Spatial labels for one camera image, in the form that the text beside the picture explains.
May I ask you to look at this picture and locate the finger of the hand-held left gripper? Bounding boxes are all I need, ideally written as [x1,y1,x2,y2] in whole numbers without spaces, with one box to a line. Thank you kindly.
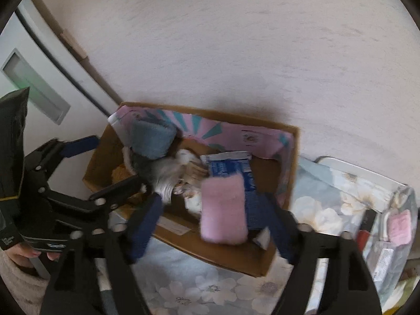
[24,134,99,185]
[88,175,147,210]

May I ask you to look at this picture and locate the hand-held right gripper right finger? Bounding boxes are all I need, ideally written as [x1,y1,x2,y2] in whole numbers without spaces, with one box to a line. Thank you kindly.
[261,193,383,315]

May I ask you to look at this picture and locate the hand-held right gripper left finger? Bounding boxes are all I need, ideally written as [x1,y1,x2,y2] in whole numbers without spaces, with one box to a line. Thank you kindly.
[40,194,165,315]

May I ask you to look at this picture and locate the pink printed cardboard box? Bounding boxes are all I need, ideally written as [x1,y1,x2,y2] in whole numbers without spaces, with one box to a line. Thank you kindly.
[81,102,301,278]

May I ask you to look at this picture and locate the grey white fuzzy sock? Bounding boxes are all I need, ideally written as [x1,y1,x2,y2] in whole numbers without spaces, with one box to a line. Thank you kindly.
[131,154,184,197]

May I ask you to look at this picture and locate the pink fuzzy sock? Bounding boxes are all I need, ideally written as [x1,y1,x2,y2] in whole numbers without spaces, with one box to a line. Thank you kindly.
[199,174,249,245]

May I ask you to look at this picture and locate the blue wet wipe packet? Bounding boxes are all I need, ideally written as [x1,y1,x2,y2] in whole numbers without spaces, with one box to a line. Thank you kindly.
[200,150,274,248]

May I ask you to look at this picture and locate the person's left forearm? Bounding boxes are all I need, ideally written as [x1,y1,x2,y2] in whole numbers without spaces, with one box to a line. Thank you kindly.
[0,254,50,311]

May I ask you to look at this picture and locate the person's left hand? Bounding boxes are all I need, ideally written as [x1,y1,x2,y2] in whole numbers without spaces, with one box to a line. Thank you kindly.
[4,244,62,267]

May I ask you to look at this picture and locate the white door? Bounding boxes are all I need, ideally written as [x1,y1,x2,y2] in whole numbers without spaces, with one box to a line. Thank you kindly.
[0,0,120,201]

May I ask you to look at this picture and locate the floral grey tablecloth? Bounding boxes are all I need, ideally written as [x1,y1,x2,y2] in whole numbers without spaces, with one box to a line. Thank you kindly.
[95,156,419,315]

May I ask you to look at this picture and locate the red black item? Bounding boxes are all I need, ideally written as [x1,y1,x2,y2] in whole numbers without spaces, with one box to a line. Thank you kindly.
[357,209,378,254]

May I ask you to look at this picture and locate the wooden door trim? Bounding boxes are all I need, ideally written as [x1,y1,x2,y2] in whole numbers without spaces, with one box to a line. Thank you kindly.
[28,0,123,107]

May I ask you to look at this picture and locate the small pink packet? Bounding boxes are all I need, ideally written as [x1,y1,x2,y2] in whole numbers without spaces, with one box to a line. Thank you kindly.
[387,209,413,245]

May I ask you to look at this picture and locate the yellow green floral blanket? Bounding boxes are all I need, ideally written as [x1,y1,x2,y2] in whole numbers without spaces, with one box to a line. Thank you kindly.
[389,269,420,306]

